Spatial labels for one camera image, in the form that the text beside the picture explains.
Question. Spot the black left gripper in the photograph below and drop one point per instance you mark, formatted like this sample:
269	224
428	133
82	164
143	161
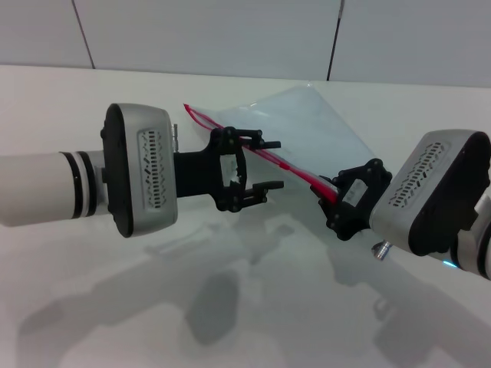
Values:
199	172

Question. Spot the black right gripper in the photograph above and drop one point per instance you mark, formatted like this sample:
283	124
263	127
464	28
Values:
360	207

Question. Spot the clear document bag red zip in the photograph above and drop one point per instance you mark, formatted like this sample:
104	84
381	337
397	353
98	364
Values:
307	126

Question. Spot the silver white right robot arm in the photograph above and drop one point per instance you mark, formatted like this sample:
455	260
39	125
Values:
472	245

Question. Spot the metal plug of right camera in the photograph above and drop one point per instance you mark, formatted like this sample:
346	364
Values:
381	251

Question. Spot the metal plug of camera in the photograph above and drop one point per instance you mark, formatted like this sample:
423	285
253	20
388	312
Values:
175	138
381	251

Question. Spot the metal plug of left camera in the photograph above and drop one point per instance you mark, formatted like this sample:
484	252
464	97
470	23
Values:
175	138

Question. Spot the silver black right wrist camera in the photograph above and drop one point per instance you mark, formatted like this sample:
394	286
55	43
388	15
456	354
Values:
429	191

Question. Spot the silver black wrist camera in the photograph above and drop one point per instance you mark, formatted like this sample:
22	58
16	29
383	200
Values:
429	191
134	168

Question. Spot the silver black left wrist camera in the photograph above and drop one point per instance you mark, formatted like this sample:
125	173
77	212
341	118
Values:
134	168

